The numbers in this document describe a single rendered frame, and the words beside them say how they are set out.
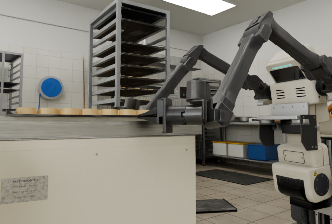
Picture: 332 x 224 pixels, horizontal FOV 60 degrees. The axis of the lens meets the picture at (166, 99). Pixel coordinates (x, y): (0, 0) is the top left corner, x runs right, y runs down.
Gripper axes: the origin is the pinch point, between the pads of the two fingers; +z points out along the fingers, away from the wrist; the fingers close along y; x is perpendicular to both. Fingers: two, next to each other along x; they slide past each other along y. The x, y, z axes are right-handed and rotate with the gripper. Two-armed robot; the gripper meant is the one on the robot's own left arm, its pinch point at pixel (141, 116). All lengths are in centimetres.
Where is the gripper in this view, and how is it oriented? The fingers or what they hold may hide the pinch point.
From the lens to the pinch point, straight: 88.7
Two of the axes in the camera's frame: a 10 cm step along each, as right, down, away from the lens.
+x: 3.3, 0.8, 9.4
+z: -9.4, 0.4, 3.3
